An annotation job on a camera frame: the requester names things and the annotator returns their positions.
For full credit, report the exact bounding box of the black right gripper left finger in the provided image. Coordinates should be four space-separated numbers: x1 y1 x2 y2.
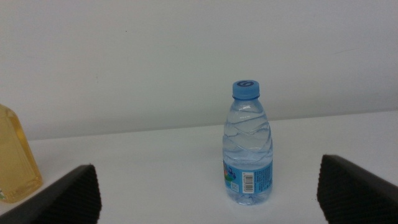
0 164 103 224

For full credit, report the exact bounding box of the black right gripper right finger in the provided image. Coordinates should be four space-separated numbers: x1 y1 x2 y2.
317 154 398 224

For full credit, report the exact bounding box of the yellow tea bottle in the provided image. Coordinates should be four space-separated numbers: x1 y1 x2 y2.
0 104 44 204

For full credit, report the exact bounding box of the small blue-capped water bottle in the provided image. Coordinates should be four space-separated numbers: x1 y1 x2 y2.
222 80 274 206

